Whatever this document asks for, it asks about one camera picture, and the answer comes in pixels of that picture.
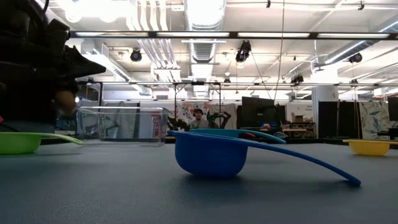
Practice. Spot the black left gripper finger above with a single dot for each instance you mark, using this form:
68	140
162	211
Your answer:
81	65

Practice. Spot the leaf patterned curtain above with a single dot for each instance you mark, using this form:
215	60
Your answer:
373	119

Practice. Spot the blue measuring cup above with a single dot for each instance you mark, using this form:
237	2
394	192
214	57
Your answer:
208	158

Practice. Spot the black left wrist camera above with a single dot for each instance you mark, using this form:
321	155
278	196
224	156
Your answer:
57	34

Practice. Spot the black computer monitor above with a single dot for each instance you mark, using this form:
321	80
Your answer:
258	110

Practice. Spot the black ceiling spot lamp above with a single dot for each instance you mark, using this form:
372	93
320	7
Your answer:
136	55
355	57
243	51

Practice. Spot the yellow measuring cup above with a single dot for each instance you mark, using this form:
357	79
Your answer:
368	147

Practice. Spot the silver ceiling air duct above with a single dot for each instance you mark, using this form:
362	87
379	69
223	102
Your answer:
203	18

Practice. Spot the green measuring cup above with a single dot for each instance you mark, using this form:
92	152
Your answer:
18	143

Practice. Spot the black partition panel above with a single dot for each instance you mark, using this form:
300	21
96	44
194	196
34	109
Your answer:
329	119

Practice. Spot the colourful wall poster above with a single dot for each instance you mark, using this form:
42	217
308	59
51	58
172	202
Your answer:
185	113

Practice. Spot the red measuring cup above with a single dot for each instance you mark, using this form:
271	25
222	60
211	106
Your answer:
249	135

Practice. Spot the person's hand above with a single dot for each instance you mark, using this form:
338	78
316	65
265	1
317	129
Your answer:
66	101

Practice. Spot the clear plastic basket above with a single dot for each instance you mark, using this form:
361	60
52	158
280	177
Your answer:
121	124

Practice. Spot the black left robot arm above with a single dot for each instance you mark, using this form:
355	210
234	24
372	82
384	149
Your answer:
15	12

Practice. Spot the black overhead frame bar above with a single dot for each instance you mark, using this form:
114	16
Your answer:
233	35

